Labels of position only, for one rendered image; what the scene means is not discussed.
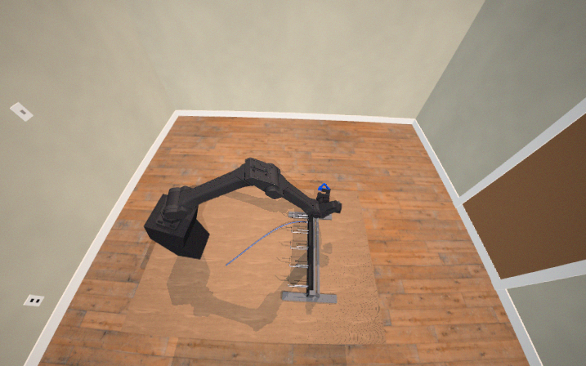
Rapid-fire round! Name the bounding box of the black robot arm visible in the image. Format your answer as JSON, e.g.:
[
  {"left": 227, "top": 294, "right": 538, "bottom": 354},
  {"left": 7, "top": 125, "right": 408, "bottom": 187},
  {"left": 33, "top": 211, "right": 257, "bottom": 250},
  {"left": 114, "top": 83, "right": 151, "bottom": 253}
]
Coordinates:
[{"left": 156, "top": 158, "right": 342, "bottom": 230}]

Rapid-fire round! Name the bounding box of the grey metal rack with black patch panel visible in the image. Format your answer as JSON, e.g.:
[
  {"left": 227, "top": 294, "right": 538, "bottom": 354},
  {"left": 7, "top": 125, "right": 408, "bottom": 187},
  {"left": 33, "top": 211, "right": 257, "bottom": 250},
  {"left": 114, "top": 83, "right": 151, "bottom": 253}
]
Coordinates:
[{"left": 282, "top": 212, "right": 338, "bottom": 303}]

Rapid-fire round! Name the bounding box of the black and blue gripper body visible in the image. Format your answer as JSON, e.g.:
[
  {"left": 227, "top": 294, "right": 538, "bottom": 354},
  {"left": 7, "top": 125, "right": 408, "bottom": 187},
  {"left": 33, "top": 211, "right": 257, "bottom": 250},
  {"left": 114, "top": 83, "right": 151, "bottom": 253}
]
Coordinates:
[{"left": 316, "top": 188, "right": 330, "bottom": 203}]

